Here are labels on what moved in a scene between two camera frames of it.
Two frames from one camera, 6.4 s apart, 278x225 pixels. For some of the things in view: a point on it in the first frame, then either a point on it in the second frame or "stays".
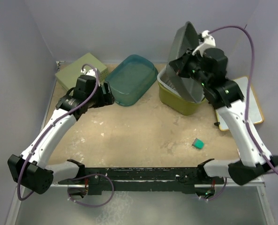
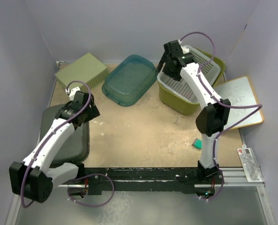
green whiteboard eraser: (198, 144) stays
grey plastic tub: (188, 40) -> (75, 149)
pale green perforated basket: (68, 76) stays
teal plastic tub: (129, 78) stays
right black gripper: (180, 64) -> (173, 75)
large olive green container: (184, 106) stays
